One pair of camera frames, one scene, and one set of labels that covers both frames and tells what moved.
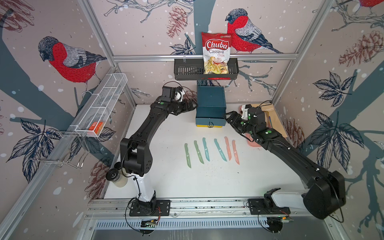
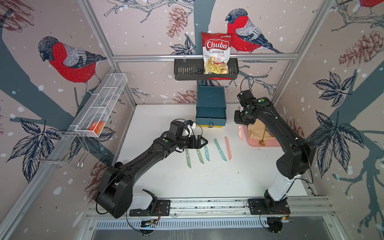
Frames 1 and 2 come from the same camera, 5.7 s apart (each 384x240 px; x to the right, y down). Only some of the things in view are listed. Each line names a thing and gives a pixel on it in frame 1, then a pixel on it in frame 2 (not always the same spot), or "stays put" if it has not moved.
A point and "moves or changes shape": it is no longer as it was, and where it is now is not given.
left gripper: [185, 108] → [197, 141]
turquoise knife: [216, 141] stays put
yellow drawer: [209, 126] stays put
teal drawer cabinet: [211, 107] stays put
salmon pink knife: [236, 156] moves or changes shape
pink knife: [228, 150] stays put
